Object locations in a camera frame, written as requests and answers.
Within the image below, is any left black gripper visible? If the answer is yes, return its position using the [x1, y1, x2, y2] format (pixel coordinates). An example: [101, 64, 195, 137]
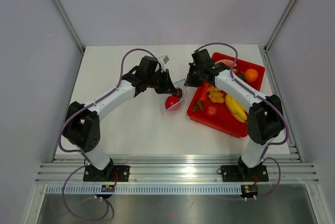
[147, 69, 177, 94]

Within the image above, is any red tomato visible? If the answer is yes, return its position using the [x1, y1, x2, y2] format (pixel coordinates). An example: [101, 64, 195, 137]
[164, 96, 181, 111]

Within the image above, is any clear zip top bag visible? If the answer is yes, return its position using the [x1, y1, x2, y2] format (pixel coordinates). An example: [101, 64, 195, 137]
[161, 79, 187, 115]

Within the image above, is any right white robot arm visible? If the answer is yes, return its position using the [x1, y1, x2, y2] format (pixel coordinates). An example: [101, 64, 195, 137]
[185, 49, 288, 181]

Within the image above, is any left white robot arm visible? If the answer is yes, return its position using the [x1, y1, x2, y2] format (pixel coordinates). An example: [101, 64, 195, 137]
[62, 55, 177, 182]

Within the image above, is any watermelon slice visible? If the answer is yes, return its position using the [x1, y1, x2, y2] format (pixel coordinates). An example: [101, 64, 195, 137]
[219, 59, 237, 68]

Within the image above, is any yellow ginger root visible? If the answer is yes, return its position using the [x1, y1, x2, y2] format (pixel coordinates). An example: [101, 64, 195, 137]
[207, 86, 225, 104]

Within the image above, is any red plastic tray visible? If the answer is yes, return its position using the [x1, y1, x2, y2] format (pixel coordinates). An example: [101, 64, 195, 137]
[187, 60, 265, 138]

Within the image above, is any lychee bunch with leaf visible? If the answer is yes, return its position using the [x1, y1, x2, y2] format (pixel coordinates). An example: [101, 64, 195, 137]
[233, 68, 245, 81]

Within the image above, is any orange fruit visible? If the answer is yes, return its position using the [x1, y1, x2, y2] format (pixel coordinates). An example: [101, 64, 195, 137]
[244, 69, 259, 83]

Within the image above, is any yellow banana bunch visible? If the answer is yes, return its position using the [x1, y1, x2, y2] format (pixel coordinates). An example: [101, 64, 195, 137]
[225, 94, 248, 123]

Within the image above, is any left circuit board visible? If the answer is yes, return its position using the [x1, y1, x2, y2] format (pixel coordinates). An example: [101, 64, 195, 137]
[101, 185, 115, 193]

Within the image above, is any circuit board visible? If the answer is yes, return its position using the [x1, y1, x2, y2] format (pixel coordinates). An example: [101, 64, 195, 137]
[241, 185, 259, 197]
[101, 185, 115, 193]

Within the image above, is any right circuit board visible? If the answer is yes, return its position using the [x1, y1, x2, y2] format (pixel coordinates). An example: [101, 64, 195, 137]
[241, 185, 259, 197]

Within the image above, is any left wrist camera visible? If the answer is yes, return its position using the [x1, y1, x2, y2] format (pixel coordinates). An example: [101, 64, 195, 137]
[158, 55, 170, 65]

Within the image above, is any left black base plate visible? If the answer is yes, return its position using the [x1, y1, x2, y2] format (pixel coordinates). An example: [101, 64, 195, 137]
[83, 165, 130, 182]

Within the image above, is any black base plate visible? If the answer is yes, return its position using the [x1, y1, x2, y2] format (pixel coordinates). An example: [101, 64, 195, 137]
[217, 164, 269, 182]
[83, 165, 130, 182]

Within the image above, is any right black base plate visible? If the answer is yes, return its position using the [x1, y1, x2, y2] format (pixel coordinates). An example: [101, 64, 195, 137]
[217, 164, 269, 182]

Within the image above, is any left aluminium corner post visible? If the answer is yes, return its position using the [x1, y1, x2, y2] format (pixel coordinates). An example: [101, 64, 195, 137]
[51, 0, 85, 55]

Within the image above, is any aluminium corner post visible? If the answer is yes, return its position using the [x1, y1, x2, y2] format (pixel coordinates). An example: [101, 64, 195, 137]
[51, 0, 85, 55]
[264, 0, 299, 53]

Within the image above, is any aluminium rail frame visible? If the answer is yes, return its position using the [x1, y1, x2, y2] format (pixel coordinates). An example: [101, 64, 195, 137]
[35, 153, 319, 184]

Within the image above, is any right aluminium corner post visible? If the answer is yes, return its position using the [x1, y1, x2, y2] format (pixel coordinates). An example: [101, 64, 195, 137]
[264, 0, 299, 53]

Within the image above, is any white slotted cable duct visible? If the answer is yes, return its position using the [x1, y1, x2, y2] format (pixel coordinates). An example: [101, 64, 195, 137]
[46, 184, 242, 195]

